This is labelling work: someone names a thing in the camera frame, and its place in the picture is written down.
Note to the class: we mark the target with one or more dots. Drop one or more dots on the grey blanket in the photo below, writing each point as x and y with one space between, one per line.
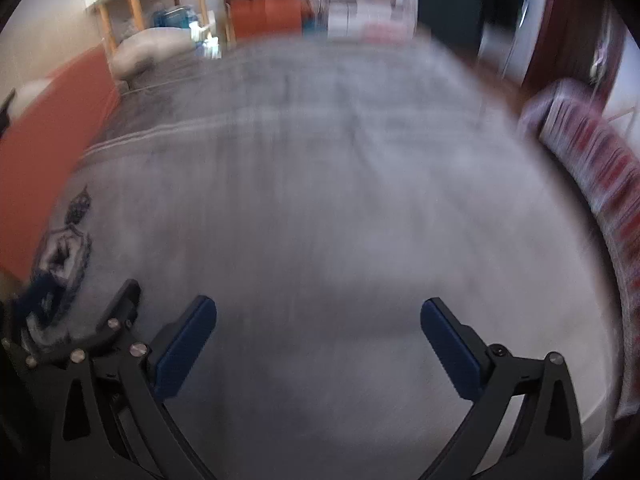
320 185

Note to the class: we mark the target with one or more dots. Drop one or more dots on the blue container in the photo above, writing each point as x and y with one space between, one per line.
172 17

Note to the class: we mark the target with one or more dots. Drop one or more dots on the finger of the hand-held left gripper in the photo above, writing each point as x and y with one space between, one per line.
42 295
122 305

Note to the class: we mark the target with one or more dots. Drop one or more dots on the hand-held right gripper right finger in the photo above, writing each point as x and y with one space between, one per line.
452 355

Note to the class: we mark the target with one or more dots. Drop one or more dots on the white drawer cabinet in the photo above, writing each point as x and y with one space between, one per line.
350 17

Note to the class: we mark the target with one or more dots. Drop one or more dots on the white pillow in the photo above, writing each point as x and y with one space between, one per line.
145 47

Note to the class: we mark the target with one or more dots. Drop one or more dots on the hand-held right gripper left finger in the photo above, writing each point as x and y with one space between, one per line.
182 355

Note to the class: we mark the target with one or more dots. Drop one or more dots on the orange storage box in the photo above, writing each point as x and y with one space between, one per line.
265 15
45 150

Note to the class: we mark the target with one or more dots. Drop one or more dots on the dark green door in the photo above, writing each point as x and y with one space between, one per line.
450 0

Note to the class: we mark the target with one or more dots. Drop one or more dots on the wooden shelf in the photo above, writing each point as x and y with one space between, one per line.
132 5

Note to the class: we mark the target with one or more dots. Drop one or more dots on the striped blanket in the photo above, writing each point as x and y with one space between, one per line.
590 160

